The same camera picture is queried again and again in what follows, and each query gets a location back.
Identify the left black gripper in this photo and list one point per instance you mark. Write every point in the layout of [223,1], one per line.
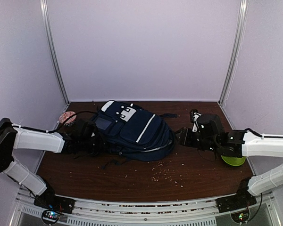
[103,146]

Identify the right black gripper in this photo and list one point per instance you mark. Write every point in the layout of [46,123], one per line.
[184,140]

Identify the navy blue student backpack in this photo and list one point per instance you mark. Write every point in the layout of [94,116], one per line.
[133,132]

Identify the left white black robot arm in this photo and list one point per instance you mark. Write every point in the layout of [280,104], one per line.
[85,137]

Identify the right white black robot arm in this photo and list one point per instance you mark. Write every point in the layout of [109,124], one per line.
[208,134]

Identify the red patterned small bowl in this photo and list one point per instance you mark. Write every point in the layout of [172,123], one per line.
[67,119]

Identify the lime green plate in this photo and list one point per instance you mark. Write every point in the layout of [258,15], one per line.
[234,161]

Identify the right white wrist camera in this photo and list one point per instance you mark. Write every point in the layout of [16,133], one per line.
[194,115]

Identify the right aluminium frame post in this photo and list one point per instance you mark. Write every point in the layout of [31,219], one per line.
[240,28]

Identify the aluminium frame post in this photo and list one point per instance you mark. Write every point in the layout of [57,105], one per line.
[53,54]
[240,28]

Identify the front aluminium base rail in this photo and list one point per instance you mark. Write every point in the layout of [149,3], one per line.
[198,212]

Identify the left aluminium frame post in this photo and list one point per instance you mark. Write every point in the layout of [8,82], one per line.
[53,54]

